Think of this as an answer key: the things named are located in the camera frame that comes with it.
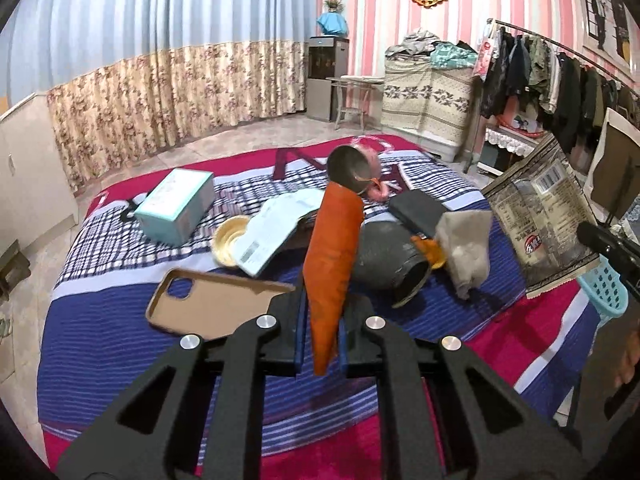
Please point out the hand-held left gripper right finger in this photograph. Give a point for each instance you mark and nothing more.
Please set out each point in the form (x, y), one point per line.
(345, 342)

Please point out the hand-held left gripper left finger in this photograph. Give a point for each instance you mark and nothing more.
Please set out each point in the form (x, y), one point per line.
(300, 330)

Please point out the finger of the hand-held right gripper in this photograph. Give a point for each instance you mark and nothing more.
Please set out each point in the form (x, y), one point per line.
(602, 242)

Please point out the teal plastic mesh basket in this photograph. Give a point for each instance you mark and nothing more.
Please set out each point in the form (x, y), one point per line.
(607, 285)

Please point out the clear printed snack packet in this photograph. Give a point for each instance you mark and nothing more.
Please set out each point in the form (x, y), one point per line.
(540, 210)

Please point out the orange carrot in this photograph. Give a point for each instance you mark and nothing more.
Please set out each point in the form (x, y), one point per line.
(330, 260)

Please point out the cream edged brown panel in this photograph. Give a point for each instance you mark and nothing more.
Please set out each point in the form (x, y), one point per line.
(617, 170)

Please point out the brown phone case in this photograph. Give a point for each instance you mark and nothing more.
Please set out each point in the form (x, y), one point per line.
(215, 305)

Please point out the dark cylindrical can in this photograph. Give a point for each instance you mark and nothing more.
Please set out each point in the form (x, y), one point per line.
(385, 255)

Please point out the white paper packet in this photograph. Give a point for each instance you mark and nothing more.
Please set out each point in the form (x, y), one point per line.
(272, 230)

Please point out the yellow paper bowl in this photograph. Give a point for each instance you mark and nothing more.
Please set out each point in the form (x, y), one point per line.
(229, 240)

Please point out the beige crumpled cloth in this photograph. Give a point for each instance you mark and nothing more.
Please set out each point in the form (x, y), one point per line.
(467, 250)

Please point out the white lace cloth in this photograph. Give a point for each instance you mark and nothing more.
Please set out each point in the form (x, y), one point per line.
(510, 140)

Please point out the red plastic basin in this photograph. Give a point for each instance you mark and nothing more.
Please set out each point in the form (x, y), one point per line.
(522, 125)

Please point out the dark flat pouch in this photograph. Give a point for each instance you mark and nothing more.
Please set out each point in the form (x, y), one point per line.
(417, 212)

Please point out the pink plastic wrapper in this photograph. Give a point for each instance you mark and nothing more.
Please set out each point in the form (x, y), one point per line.
(382, 187)

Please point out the row of hanging dark clothes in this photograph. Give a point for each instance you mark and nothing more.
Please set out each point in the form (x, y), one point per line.
(550, 85)

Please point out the striped red blue blanket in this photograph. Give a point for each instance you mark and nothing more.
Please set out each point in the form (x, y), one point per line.
(125, 360)

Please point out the teal cardboard box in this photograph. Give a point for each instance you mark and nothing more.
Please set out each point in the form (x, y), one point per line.
(170, 207)

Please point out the white plastic cabinet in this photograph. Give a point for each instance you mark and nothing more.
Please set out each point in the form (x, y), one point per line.
(442, 149)

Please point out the metal clothes rack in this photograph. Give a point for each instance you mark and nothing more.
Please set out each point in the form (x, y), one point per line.
(550, 40)

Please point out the pink hanging bag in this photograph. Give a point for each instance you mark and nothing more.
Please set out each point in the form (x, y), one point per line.
(486, 52)

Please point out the beige patterned cover cloth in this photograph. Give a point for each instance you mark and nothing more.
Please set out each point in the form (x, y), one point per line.
(425, 100)

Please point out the teal patterned cloth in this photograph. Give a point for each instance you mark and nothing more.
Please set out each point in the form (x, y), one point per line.
(452, 55)

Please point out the grey water dispenser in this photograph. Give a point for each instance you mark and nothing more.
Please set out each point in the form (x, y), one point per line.
(325, 75)

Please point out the grey clothes pile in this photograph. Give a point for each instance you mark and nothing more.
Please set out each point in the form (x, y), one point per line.
(412, 45)

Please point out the blue and floral curtain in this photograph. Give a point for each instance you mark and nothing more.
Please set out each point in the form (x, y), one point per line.
(175, 85)

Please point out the blue wrapped potted plant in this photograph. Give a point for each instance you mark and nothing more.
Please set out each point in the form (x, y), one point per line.
(331, 22)

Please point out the wall poster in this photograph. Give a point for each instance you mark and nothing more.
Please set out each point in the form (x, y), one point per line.
(605, 15)

